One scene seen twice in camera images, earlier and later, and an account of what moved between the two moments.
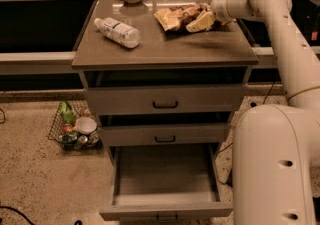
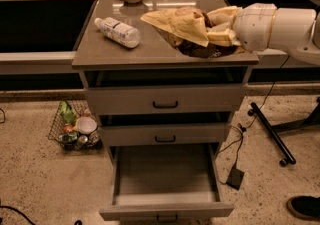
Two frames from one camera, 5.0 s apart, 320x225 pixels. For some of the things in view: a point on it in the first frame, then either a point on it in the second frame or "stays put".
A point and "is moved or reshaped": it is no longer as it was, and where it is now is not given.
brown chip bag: (177, 19) is moved or reshaped
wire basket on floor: (75, 127) stays put
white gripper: (219, 6) → (254, 26)
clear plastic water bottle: (117, 32) stays put
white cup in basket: (86, 125) stays put
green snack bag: (67, 114) stays put
